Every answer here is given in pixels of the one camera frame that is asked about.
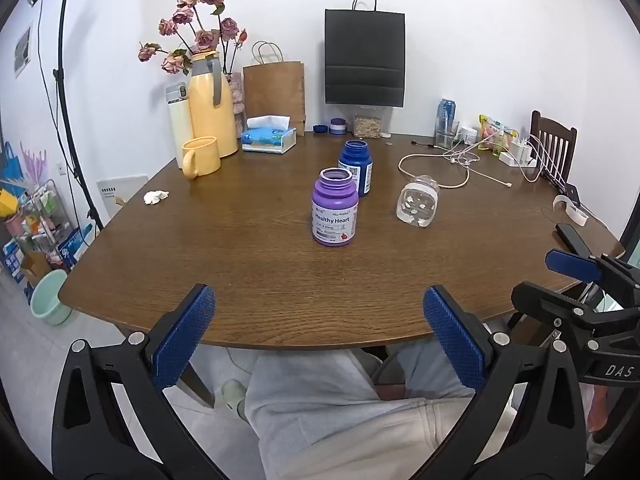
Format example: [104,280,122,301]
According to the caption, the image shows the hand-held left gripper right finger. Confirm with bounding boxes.
[414,284,587,480]

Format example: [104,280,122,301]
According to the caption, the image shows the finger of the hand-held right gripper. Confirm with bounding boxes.
[510,280,640,361]
[545,248,640,307]

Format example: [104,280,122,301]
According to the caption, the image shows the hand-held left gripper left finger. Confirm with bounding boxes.
[52,283,222,480]

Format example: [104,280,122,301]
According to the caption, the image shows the clear glass cup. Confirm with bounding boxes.
[395,174,440,229]

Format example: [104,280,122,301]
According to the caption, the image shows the white power strip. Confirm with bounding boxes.
[499,139,540,167]

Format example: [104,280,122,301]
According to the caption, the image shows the dark wooden chair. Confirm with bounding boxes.
[529,110,579,187]

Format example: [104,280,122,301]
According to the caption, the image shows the person's grey pants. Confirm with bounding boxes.
[189,340,522,480]

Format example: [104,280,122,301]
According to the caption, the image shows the green plastic basin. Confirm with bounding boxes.
[29,268,74,326]

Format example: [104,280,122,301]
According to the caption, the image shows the colourful snack packet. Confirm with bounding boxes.
[477,113,519,154]

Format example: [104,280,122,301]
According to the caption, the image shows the purple supplement bottle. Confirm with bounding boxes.
[311,167,360,248]

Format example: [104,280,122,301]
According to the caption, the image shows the clear drinking glass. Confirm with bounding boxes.
[434,117,460,150]

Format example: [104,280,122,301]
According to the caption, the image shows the metal storage cart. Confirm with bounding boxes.
[0,179,97,287]

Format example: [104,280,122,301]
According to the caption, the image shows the yellow mug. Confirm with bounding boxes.
[181,136,222,179]

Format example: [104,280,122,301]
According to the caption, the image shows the blue supplement bottle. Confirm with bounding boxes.
[337,139,374,198]

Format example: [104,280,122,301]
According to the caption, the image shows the white thermos bottle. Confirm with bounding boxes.
[165,82,195,170]

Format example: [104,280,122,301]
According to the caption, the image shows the blue tissue box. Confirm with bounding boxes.
[241,114,297,155]

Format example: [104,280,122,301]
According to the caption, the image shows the yellow thermos jug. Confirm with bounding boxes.
[187,51,240,159]

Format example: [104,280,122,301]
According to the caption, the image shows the clear grain container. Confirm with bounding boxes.
[353,107,384,139]

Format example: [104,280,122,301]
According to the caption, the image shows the blue hanging bag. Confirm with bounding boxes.
[0,141,24,197]

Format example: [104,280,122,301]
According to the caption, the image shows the glass flower vase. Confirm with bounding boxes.
[224,72,247,127]

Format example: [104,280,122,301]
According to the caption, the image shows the brown paper bag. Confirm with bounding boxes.
[243,41,306,136]

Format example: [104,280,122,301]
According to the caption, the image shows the black light stand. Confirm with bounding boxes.
[27,0,107,232]

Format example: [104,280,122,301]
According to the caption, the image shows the black paper bag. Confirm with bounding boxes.
[324,0,406,108]

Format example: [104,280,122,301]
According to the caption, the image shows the pink artificial flowers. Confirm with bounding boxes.
[138,0,249,77]

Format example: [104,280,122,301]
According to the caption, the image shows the white charging cables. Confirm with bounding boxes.
[520,134,573,192]

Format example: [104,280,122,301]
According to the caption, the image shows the white coiled cable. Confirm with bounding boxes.
[398,152,514,191]

